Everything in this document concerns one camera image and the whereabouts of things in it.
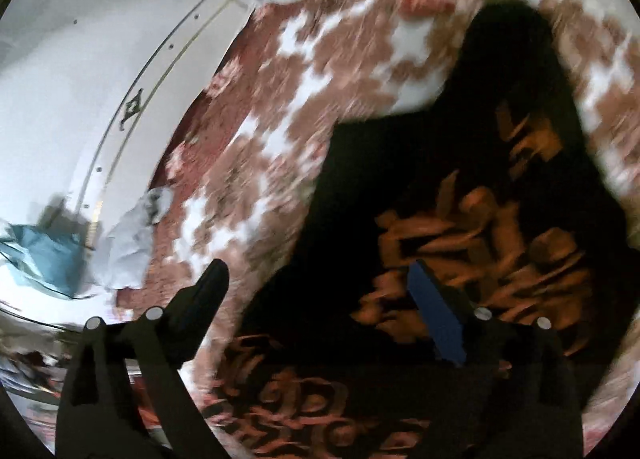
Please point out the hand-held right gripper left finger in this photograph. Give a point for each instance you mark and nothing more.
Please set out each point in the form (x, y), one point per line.
(212, 284)

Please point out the white wardrobe with gold trim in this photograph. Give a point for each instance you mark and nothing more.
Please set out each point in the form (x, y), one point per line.
(125, 54)

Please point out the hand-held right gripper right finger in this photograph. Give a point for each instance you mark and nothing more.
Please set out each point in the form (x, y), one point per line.
(432, 309)

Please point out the blue cloth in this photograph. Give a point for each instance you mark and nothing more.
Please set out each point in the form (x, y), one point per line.
(47, 254)

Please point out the black printed garment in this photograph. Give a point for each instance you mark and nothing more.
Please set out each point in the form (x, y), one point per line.
(450, 189)

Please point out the floral bed blanket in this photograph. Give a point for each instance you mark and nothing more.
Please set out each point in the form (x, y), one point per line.
(300, 104)

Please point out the pale grey cloth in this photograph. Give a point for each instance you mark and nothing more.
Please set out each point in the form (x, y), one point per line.
(132, 234)

